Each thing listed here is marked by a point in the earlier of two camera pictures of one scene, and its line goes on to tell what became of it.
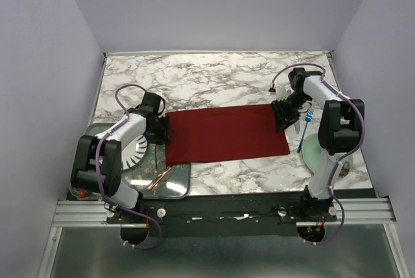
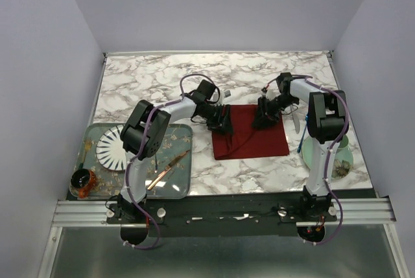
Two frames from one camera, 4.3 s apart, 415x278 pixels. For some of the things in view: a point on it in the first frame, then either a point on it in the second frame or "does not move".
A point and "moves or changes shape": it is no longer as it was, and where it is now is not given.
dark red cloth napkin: x=224 y=133 moves or changes shape
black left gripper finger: x=167 y=129 -> x=227 y=127
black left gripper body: x=157 y=133 -> x=213 y=116
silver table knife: x=297 y=125 does not move
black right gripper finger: x=283 y=118 -> x=265 y=118
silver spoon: x=155 y=159 does not move
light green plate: x=312 y=151 does not move
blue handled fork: x=308 y=118 does not move
